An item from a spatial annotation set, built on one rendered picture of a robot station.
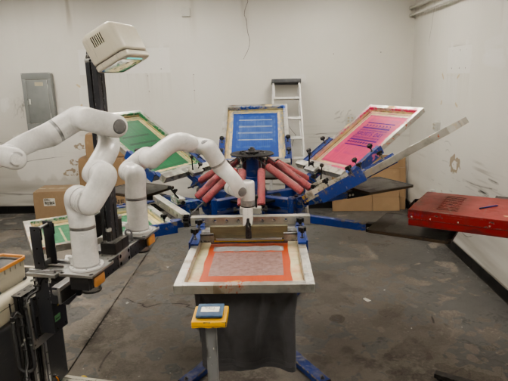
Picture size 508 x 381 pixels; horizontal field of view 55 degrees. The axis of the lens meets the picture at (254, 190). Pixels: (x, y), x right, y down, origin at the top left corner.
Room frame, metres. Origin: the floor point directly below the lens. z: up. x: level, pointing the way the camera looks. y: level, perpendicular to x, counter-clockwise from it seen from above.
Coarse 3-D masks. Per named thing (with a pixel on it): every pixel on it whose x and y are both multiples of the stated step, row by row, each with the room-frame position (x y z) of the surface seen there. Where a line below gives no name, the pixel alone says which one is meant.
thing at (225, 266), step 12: (216, 252) 2.35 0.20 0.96; (228, 252) 2.35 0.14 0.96; (240, 252) 2.34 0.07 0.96; (204, 264) 2.20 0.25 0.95; (216, 264) 2.20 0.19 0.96; (228, 264) 2.20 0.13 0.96; (240, 264) 2.19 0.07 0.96; (204, 276) 2.06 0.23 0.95; (216, 276) 2.06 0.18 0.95; (228, 276) 2.05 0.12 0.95; (240, 276) 2.05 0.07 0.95
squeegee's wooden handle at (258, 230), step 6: (210, 228) 2.46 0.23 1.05; (216, 228) 2.46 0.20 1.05; (222, 228) 2.46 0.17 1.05; (228, 228) 2.46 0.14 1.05; (234, 228) 2.46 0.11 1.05; (240, 228) 2.46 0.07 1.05; (252, 228) 2.46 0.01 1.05; (258, 228) 2.46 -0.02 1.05; (264, 228) 2.45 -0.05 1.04; (270, 228) 2.45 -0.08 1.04; (276, 228) 2.45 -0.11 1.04; (282, 228) 2.45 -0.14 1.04; (216, 234) 2.46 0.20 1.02; (222, 234) 2.46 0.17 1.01; (228, 234) 2.46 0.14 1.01; (234, 234) 2.46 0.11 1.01; (240, 234) 2.46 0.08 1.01; (252, 234) 2.46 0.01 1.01; (258, 234) 2.46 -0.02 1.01; (264, 234) 2.45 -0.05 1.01; (270, 234) 2.45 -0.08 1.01; (276, 234) 2.45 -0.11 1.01; (282, 234) 2.45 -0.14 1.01
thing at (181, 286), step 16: (192, 256) 2.22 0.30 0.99; (304, 256) 2.18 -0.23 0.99; (304, 272) 1.99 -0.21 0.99; (176, 288) 1.88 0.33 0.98; (192, 288) 1.88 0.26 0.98; (208, 288) 1.88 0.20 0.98; (224, 288) 1.88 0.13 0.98; (240, 288) 1.88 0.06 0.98; (256, 288) 1.87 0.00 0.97; (272, 288) 1.87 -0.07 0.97; (288, 288) 1.87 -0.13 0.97; (304, 288) 1.87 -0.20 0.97
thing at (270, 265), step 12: (252, 252) 2.34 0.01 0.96; (264, 252) 2.34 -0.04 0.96; (276, 252) 2.33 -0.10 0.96; (288, 252) 2.33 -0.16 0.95; (252, 264) 2.19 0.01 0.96; (264, 264) 2.18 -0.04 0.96; (276, 264) 2.18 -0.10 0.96; (288, 264) 2.18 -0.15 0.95; (252, 276) 2.05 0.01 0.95; (264, 276) 2.04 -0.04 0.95; (276, 276) 2.04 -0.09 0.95; (288, 276) 2.04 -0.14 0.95
